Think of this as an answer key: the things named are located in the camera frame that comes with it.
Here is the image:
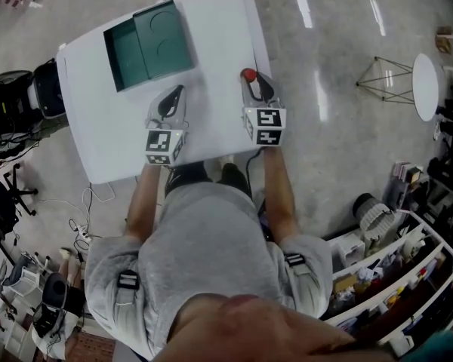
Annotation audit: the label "wooden stool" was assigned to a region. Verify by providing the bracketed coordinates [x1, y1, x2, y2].
[436, 26, 453, 54]

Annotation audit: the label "white metal shelf rack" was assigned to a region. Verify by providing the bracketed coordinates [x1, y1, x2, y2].
[324, 209, 453, 357]

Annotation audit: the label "white ribbed container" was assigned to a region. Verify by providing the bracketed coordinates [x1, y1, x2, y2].
[353, 193, 396, 241]

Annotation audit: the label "black backpack with cables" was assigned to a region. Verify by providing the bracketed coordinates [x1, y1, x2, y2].
[0, 69, 37, 151]

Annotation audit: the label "person's right forearm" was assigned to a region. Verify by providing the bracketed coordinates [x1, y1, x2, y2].
[262, 146, 301, 243]

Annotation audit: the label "dark green box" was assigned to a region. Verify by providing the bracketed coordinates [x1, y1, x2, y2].
[103, 0, 196, 94]

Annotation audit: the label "person's grey shirt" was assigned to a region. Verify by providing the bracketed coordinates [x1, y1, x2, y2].
[85, 181, 334, 360]

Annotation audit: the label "round white side table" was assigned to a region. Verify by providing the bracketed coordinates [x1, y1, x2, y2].
[356, 53, 447, 123]

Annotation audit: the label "person's black trousers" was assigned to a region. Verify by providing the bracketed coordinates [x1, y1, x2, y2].
[165, 161, 252, 199]

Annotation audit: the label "small stack of books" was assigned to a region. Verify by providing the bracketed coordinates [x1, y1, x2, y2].
[390, 160, 426, 184]

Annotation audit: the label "person's face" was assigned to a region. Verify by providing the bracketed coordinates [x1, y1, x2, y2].
[165, 293, 397, 362]

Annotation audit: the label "black office chair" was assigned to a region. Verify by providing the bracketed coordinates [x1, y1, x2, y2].
[0, 162, 39, 263]

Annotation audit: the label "person's left forearm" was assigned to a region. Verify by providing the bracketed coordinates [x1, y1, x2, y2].
[123, 162, 164, 243]

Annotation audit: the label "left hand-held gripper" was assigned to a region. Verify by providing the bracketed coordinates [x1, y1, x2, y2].
[144, 84, 190, 166]

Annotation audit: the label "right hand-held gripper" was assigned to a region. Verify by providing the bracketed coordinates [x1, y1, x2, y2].
[242, 72, 288, 147]

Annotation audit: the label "grey strap with black buckle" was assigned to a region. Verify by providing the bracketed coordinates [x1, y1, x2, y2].
[116, 269, 140, 305]
[284, 253, 310, 278]

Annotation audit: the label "black white backpack unit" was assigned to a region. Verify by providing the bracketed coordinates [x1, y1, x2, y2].
[26, 57, 67, 120]

